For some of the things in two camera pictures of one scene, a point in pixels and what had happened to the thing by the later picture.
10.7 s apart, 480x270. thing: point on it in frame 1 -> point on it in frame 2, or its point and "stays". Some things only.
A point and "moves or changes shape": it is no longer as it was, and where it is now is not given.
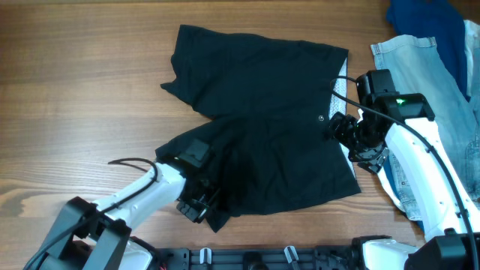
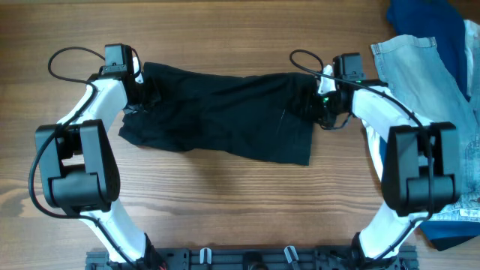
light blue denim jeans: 418,67 stays
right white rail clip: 288,256 stays
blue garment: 434,19 stays
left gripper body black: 196,202 -> 148,94
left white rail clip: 202,256 stays
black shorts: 270,103 moves or changes shape
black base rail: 337,258 stays
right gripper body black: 352,136 -> 313,103
